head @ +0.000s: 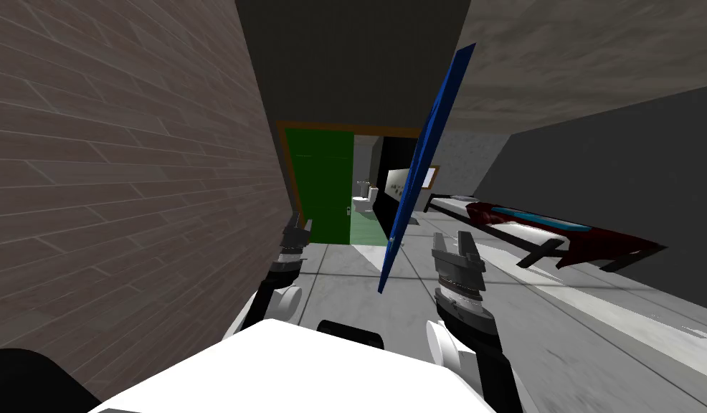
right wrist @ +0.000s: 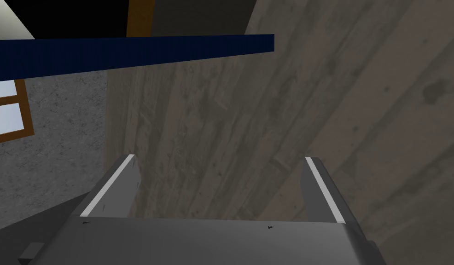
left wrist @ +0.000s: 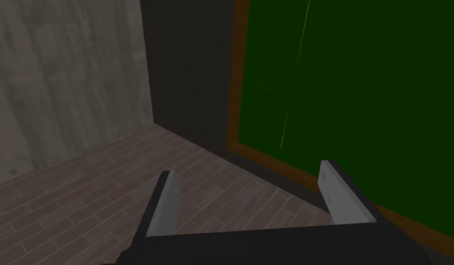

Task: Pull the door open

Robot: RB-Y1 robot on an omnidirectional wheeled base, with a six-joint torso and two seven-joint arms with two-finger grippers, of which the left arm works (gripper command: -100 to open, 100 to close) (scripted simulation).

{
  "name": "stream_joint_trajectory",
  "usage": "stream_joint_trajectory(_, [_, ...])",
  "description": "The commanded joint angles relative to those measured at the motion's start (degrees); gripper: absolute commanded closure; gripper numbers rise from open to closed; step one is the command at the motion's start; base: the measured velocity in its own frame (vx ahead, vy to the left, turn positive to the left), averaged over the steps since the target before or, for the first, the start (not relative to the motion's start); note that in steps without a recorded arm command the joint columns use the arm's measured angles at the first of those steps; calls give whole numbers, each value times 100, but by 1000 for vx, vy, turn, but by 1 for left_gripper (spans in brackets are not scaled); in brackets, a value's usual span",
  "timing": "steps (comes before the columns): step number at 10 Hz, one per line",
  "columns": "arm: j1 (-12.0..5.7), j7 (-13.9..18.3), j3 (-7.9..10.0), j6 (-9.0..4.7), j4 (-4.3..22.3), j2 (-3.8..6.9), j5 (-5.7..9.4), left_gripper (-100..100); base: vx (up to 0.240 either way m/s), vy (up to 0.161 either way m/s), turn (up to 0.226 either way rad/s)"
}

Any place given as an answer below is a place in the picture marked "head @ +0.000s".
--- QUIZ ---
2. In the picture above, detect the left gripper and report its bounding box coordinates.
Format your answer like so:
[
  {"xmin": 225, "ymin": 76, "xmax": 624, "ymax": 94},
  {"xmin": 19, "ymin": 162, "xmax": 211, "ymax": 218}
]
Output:
[{"xmin": 279, "ymin": 212, "xmax": 314, "ymax": 259}]

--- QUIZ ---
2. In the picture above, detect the green door leaf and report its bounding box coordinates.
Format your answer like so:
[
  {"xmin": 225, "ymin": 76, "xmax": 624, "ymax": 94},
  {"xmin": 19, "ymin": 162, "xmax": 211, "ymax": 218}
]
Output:
[{"xmin": 284, "ymin": 128, "xmax": 355, "ymax": 247}]

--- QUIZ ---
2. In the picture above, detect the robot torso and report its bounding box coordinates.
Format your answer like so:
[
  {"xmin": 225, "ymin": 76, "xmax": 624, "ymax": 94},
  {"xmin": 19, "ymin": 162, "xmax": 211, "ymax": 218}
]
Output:
[{"xmin": 87, "ymin": 318, "xmax": 499, "ymax": 413}]

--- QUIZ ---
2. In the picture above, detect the white toilet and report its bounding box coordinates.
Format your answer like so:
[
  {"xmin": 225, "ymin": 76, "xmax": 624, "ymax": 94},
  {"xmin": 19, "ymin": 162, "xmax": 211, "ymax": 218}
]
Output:
[{"xmin": 353, "ymin": 179, "xmax": 380, "ymax": 217}]

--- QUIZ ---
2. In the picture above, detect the bed with dark red blanket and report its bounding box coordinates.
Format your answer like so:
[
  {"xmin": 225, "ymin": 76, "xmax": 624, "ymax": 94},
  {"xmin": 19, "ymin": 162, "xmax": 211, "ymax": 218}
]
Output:
[{"xmin": 424, "ymin": 194, "xmax": 669, "ymax": 274}]

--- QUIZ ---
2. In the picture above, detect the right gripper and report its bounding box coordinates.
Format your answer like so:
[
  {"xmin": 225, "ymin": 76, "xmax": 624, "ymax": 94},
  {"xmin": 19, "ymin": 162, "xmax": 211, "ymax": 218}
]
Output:
[{"xmin": 432, "ymin": 230, "xmax": 485, "ymax": 285}]

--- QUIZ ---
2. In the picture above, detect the blue door leaf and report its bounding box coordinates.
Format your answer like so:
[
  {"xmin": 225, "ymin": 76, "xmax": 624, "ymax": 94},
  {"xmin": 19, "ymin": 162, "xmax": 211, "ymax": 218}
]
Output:
[{"xmin": 377, "ymin": 42, "xmax": 478, "ymax": 295}]

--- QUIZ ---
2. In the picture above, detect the brown framed wall picture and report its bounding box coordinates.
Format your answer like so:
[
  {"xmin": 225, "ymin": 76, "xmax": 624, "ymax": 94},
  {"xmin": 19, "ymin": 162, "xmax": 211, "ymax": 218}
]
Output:
[{"xmin": 385, "ymin": 165, "xmax": 441, "ymax": 202}]

